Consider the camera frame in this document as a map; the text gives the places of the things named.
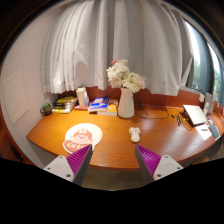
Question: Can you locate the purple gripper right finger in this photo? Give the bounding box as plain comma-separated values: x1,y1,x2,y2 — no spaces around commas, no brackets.
135,145,182,184

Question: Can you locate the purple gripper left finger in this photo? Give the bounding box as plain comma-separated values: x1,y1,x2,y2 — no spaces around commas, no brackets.
44,145,93,186

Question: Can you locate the round cartoon mouse pad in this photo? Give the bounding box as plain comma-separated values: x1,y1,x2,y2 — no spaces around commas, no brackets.
63,123,103,153

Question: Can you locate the white ribbed vase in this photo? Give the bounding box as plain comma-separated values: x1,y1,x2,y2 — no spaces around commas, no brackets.
118,88,134,118

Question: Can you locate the white paper sheet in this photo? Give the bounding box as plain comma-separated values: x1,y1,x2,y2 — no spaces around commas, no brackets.
195,124,212,141

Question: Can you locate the stack of dark books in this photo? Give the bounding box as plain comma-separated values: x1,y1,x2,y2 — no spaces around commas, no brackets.
52,96,77,114

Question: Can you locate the small clear bottle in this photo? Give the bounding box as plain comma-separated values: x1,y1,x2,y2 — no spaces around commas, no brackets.
84,91,89,107

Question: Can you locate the yellow book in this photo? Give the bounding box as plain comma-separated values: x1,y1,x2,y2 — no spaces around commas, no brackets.
97,101,118,116

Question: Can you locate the blue book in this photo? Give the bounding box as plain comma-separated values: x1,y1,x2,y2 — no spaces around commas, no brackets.
89,97,110,112

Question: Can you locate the silver laptop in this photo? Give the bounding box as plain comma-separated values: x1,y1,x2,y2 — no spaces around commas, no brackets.
183,105,207,125

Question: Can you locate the black smartphone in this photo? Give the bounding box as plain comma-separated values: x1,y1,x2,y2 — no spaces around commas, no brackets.
209,125,220,139

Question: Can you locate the white tissue roll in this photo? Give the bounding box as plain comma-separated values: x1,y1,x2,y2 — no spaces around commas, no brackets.
76,87,86,106

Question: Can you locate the white flower bouquet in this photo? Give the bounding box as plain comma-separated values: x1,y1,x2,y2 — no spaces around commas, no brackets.
106,59,145,93

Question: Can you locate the white curtain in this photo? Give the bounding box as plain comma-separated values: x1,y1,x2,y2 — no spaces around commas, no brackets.
41,0,193,96

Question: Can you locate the black cable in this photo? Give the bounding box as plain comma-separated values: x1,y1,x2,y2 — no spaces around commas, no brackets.
134,96,188,129

